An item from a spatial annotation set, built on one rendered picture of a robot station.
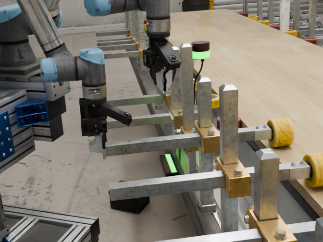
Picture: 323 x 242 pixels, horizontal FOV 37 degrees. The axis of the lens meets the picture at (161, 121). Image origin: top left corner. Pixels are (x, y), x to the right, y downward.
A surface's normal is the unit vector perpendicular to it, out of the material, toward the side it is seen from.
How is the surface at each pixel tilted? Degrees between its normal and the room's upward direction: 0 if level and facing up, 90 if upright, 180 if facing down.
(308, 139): 0
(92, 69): 90
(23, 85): 90
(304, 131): 0
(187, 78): 90
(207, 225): 0
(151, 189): 90
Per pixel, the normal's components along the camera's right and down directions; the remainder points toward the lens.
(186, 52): 0.14, 0.32
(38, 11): 0.48, 0.16
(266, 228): -0.05, -0.94
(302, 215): -0.99, 0.10
